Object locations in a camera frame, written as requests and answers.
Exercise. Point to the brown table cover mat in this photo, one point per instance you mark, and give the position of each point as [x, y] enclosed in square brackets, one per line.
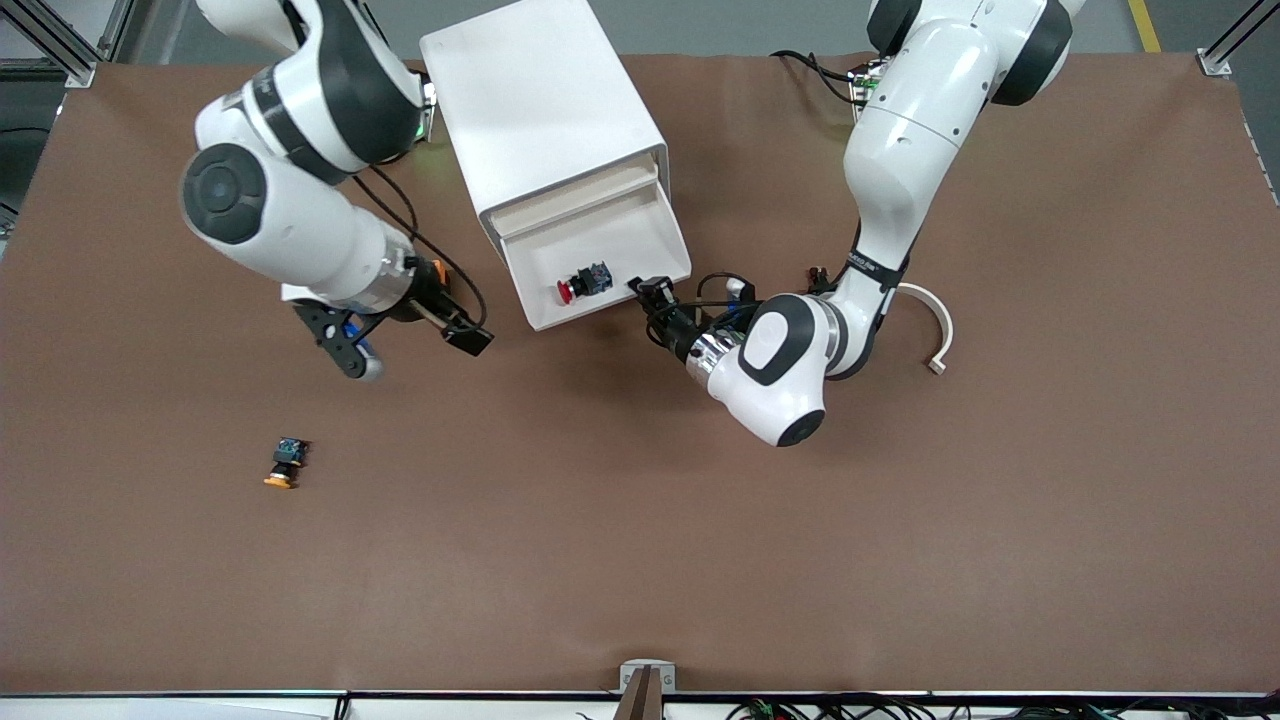
[640, 500]

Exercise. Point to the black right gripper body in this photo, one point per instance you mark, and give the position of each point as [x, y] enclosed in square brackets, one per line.
[428, 297]

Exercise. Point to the white plain drawer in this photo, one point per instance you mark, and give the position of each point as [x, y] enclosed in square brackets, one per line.
[570, 198]

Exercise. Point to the orange push button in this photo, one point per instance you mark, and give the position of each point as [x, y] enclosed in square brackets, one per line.
[286, 462]

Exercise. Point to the orange button enclosure box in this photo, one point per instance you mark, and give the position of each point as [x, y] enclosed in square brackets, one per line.
[440, 275]

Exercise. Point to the black switch with white face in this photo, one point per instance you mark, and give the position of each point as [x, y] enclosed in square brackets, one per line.
[818, 278]

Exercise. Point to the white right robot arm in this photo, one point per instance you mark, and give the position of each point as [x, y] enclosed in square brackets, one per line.
[290, 220]

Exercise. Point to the red push button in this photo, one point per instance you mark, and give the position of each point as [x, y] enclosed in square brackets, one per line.
[583, 283]

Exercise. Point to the aluminium frame profile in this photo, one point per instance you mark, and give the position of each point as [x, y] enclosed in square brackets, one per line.
[1215, 62]
[80, 72]

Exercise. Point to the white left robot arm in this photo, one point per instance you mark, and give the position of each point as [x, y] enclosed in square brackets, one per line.
[900, 150]

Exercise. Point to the white curved bracket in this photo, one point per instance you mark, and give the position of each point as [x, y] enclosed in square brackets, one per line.
[940, 320]

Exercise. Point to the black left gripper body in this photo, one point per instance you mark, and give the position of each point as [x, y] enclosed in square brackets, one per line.
[676, 328]

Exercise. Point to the white drawer cabinet housing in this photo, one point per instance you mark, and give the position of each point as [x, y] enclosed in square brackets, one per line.
[535, 100]

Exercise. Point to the white table edge rail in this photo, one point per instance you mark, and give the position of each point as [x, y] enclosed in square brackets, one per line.
[200, 708]

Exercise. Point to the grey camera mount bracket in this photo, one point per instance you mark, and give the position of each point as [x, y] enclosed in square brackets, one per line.
[648, 690]

